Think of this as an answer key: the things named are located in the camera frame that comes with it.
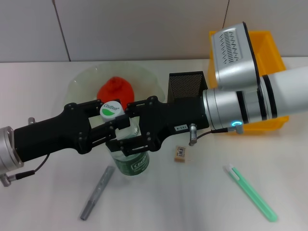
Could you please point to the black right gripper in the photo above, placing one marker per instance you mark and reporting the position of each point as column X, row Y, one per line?
column 178, row 118

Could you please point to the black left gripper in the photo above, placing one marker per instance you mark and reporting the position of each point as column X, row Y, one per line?
column 53, row 137

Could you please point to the clear water bottle green label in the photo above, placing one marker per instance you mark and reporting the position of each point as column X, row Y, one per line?
column 111, row 111

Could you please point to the red-orange fruit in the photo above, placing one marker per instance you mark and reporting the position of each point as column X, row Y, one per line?
column 118, row 89

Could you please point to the mint green pen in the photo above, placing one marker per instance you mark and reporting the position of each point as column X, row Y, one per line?
column 252, row 192

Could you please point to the clear glass fruit plate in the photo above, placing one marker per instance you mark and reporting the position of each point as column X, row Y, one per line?
column 79, row 81

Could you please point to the small beige eraser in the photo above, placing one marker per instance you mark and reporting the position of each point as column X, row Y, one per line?
column 180, row 154

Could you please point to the black mesh pen holder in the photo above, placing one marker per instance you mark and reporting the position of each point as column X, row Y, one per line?
column 185, row 84

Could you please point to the grey marker pen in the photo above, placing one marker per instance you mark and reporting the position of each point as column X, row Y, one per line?
column 98, row 190

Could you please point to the yellow plastic storage bin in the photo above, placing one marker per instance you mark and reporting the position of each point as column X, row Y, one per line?
column 269, row 53

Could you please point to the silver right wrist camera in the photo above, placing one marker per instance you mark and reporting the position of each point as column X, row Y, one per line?
column 231, row 55

